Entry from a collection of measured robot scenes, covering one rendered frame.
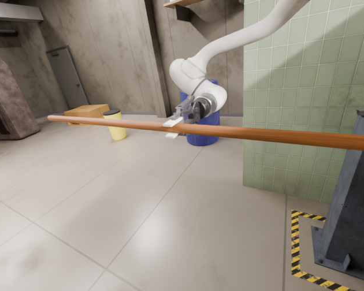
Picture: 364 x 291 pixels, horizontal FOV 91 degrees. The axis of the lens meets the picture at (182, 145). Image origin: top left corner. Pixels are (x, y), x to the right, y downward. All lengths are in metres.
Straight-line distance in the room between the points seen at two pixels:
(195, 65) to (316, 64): 1.03
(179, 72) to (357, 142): 0.63
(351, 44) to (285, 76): 0.38
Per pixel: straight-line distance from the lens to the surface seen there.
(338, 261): 1.77
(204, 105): 0.68
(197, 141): 2.97
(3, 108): 6.33
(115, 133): 3.96
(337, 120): 1.75
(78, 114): 5.92
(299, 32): 1.62
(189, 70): 0.81
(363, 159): 1.24
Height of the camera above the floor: 1.39
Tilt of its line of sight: 26 degrees down
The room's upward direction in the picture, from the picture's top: 9 degrees counter-clockwise
